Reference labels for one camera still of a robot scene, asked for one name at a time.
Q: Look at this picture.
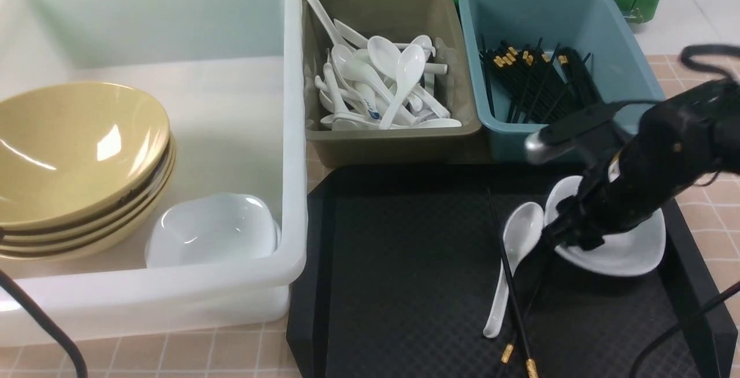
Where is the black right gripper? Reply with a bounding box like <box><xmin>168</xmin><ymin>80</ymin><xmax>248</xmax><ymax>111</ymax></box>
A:
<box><xmin>543</xmin><ymin>153</ymin><xmax>671</xmax><ymax>251</ymax></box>

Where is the white square dish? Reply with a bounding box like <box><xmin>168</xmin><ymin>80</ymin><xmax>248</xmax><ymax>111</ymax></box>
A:
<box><xmin>145</xmin><ymin>192</ymin><xmax>281</xmax><ymax>268</ymax></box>
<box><xmin>555</xmin><ymin>192</ymin><xmax>667</xmax><ymax>277</ymax></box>

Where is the white soup spoon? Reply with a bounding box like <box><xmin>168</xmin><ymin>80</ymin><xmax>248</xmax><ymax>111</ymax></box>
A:
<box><xmin>483</xmin><ymin>202</ymin><xmax>544</xmax><ymax>339</ymax></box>

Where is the black gold-banded chopstick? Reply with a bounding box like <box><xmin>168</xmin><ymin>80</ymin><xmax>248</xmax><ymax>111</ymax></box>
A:
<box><xmin>483</xmin><ymin>202</ymin><xmax>544</xmax><ymax>377</ymax></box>
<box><xmin>496</xmin><ymin>250</ymin><xmax>552</xmax><ymax>377</ymax></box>

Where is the tan noodle bowl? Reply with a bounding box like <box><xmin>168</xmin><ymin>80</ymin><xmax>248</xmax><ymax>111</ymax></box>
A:
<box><xmin>1</xmin><ymin>82</ymin><xmax>170</xmax><ymax>231</ymax></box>

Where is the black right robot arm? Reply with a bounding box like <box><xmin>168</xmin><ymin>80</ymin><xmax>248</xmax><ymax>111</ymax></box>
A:
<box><xmin>526</xmin><ymin>79</ymin><xmax>738</xmax><ymax>251</ymax></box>

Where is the lower stacked tan bowl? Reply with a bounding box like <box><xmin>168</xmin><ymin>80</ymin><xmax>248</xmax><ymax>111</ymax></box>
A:
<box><xmin>2</xmin><ymin>154</ymin><xmax>176</xmax><ymax>261</ymax></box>

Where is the stacked tan bowl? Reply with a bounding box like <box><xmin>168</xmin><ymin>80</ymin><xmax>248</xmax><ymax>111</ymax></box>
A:
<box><xmin>2</xmin><ymin>133</ymin><xmax>176</xmax><ymax>246</ymax></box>
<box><xmin>2</xmin><ymin>154</ymin><xmax>176</xmax><ymax>261</ymax></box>

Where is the top stacked tan bowl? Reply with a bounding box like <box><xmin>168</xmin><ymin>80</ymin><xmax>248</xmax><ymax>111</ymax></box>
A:
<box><xmin>2</xmin><ymin>133</ymin><xmax>176</xmax><ymax>246</ymax></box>

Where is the pile of black chopsticks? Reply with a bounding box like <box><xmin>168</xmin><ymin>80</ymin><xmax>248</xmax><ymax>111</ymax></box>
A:
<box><xmin>479</xmin><ymin>39</ymin><xmax>604</xmax><ymax>124</ymax></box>

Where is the blue plastic bin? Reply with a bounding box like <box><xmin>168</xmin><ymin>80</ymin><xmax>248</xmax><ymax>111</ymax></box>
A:
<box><xmin>459</xmin><ymin>0</ymin><xmax>665</xmax><ymax>162</ymax></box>

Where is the black serving tray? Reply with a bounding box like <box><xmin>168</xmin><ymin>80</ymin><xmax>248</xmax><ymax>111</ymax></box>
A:
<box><xmin>286</xmin><ymin>163</ymin><xmax>718</xmax><ymax>377</ymax></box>

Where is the pile of white spoons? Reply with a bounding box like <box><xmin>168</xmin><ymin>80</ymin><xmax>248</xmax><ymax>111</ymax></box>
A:
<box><xmin>306</xmin><ymin>0</ymin><xmax>461</xmax><ymax>131</ymax></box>

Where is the brown plastic bin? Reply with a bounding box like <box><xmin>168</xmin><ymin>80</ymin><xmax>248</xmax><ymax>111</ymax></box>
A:
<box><xmin>303</xmin><ymin>0</ymin><xmax>484</xmax><ymax>168</ymax></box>

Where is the large white plastic tub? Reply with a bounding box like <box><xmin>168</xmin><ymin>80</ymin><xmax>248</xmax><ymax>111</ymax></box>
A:
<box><xmin>2</xmin><ymin>0</ymin><xmax>308</xmax><ymax>342</ymax></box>

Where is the white dish in tub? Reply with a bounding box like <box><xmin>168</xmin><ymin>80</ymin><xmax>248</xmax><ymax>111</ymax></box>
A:
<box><xmin>145</xmin><ymin>219</ymin><xmax>281</xmax><ymax>268</ymax></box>

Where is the black cable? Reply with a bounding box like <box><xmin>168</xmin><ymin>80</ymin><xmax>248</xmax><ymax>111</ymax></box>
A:
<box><xmin>0</xmin><ymin>268</ymin><xmax>88</xmax><ymax>378</ymax></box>

